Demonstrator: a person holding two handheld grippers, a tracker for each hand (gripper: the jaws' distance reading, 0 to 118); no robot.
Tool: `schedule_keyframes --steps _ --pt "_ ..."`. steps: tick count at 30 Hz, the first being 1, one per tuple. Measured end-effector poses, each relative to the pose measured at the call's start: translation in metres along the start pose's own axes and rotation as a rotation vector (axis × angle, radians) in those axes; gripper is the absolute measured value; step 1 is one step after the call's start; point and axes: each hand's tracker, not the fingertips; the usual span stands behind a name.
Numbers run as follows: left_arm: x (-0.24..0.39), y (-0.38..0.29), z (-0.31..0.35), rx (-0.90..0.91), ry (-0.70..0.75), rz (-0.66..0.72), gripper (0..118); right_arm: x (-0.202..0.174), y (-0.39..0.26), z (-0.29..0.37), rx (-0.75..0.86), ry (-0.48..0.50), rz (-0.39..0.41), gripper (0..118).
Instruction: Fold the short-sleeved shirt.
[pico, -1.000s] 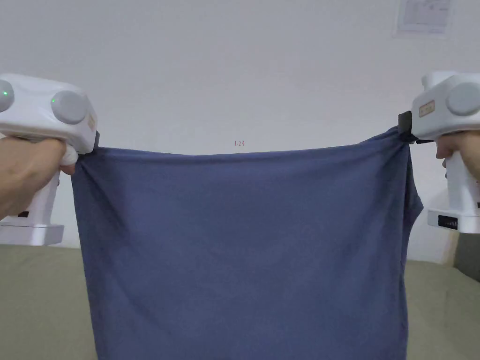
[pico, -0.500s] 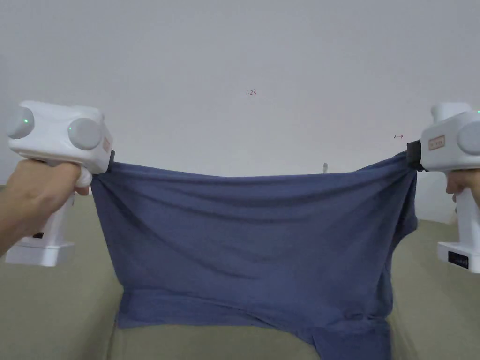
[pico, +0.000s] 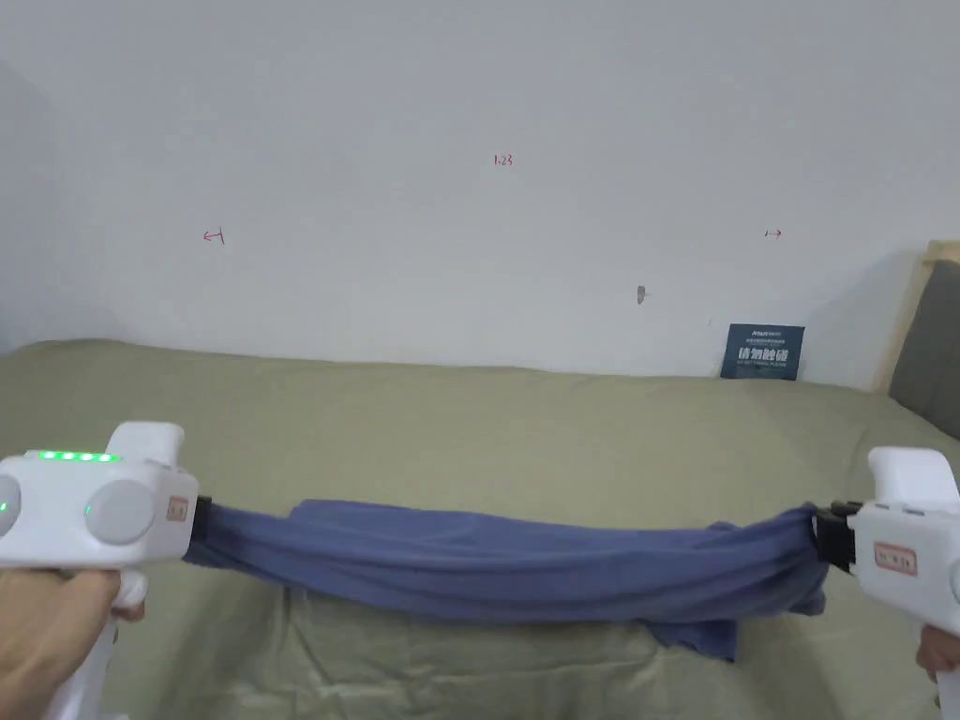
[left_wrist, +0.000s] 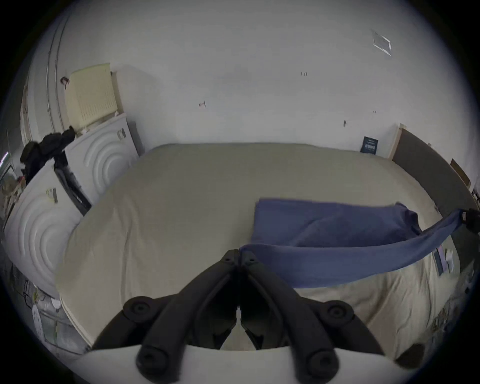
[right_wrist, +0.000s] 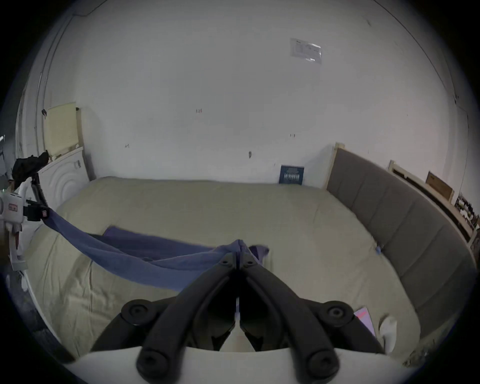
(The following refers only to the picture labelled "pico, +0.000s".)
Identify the dark blue shirt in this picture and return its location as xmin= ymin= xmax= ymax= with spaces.
xmin=182 ymin=498 xmax=831 ymax=665

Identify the dark blue sign card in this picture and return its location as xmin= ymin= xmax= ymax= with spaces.
xmin=719 ymin=323 xmax=807 ymax=382

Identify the grey padded headboard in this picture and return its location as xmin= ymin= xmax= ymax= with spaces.
xmin=869 ymin=240 xmax=960 ymax=443

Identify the person's right hand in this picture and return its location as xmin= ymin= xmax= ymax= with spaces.
xmin=915 ymin=623 xmax=960 ymax=681

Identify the person's left hand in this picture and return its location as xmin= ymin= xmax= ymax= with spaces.
xmin=0 ymin=565 xmax=147 ymax=720

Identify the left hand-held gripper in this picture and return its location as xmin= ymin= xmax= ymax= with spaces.
xmin=0 ymin=422 xmax=214 ymax=720

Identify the bed with pale green sheet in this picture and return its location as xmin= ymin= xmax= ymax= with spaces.
xmin=0 ymin=338 xmax=960 ymax=720

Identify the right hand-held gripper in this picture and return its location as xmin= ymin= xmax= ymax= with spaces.
xmin=808 ymin=446 xmax=960 ymax=720

